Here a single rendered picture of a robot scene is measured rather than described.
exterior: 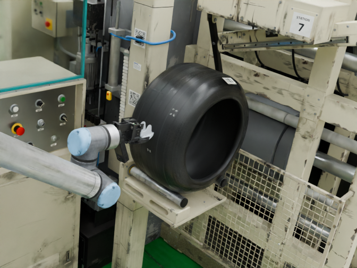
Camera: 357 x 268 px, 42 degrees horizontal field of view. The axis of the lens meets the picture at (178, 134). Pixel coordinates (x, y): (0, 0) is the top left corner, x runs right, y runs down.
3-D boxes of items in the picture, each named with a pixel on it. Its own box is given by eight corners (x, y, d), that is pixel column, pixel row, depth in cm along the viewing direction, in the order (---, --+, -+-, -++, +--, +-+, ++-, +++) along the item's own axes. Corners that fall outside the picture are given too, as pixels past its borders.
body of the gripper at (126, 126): (146, 123, 173) (121, 127, 164) (142, 144, 176) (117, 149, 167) (132, 116, 177) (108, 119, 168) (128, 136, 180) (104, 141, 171)
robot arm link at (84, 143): (63, 150, 160) (67, 124, 156) (92, 145, 169) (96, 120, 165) (79, 162, 154) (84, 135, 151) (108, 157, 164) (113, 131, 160)
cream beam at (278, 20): (195, 10, 212) (200, -23, 206) (228, 8, 229) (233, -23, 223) (313, 45, 177) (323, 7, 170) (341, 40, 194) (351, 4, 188)
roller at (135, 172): (135, 171, 224) (128, 175, 221) (135, 163, 221) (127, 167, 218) (188, 204, 203) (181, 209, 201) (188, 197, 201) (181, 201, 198)
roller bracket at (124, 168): (118, 179, 220) (119, 161, 216) (175, 157, 248) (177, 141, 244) (122, 182, 219) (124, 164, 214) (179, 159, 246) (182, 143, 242)
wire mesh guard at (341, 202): (175, 229, 281) (190, 125, 252) (177, 228, 283) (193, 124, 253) (304, 319, 229) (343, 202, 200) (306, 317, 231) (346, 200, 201)
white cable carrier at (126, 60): (117, 140, 235) (124, 49, 214) (124, 138, 238) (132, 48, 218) (122, 144, 232) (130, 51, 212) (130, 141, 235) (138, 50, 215)
